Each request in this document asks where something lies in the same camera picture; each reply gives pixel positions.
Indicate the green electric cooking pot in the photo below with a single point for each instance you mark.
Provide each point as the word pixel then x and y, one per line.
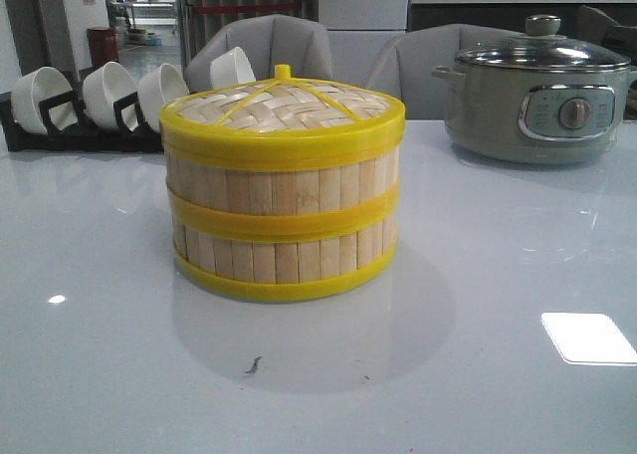
pixel 533 116

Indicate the black dish rack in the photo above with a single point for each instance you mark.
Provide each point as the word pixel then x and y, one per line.
pixel 70 128

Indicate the red bin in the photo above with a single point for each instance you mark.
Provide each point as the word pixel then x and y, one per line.
pixel 102 45

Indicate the bamboo steamer tray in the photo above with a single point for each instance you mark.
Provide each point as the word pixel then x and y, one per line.
pixel 319 261
pixel 283 205

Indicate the woven bamboo steamer lid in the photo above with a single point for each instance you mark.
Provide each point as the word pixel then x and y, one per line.
pixel 283 123

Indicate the white cabinet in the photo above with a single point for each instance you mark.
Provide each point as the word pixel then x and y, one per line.
pixel 357 31

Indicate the left grey chair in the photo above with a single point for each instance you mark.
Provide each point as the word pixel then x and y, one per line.
pixel 267 41

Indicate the white bowl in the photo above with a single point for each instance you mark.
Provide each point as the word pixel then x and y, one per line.
pixel 158 88
pixel 231 69
pixel 31 89
pixel 102 88

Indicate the grey chair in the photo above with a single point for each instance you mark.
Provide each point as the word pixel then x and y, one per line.
pixel 267 41
pixel 403 68

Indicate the red barrier belt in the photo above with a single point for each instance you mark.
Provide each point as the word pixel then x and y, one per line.
pixel 244 9

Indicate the glass pot lid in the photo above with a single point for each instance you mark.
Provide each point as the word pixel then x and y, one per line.
pixel 541 48

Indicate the right grey chair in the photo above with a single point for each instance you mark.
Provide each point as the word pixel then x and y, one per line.
pixel 403 68

